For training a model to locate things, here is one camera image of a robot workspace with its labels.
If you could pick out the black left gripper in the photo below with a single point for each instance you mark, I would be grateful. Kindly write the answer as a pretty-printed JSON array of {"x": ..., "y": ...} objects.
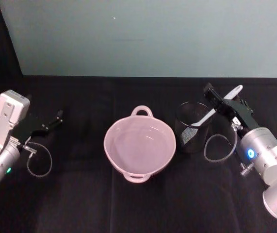
[{"x": 27, "y": 127}]

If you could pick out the black mesh cup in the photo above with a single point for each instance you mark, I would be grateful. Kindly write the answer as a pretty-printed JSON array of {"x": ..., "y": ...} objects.
[{"x": 189, "y": 140}]

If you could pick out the black table cloth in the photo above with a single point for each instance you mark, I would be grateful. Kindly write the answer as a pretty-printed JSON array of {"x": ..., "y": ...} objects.
[{"x": 138, "y": 206}]

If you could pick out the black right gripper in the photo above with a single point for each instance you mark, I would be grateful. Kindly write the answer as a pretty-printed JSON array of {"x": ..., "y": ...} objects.
[{"x": 243, "y": 111}]

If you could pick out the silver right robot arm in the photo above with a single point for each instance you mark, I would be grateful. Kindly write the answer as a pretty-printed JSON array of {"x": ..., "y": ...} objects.
[{"x": 271, "y": 155}]

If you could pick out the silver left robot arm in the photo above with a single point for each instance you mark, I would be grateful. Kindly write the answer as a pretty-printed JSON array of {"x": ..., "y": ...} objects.
[{"x": 1, "y": 126}]

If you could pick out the white plastic spoon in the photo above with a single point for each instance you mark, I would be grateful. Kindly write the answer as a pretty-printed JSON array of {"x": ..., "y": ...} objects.
[{"x": 205, "y": 119}]

